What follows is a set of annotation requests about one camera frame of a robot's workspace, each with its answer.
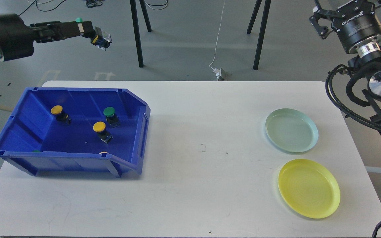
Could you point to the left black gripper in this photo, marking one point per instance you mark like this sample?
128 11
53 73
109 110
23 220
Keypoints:
16 39

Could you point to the black tripod leg right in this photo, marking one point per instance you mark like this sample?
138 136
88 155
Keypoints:
262 31

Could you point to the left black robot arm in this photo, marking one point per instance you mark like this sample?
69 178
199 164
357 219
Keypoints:
17 39

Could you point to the yellow push button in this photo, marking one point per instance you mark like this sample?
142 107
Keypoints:
101 129
60 114

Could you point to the white plug adapter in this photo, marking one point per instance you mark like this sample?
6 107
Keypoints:
221 74

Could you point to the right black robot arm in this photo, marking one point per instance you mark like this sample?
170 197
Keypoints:
364 86

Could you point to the black tripod leg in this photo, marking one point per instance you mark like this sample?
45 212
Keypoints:
136 30
262 31

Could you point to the blue plastic storage bin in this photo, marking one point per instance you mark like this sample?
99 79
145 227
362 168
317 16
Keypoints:
33 140

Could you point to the black tripod leg left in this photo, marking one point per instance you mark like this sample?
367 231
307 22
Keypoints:
136 30

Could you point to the light green plate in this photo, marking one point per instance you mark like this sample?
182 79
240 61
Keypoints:
291 130

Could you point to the yellow plate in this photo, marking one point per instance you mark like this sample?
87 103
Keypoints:
309 188

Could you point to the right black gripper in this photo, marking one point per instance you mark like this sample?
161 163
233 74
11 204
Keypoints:
359 24

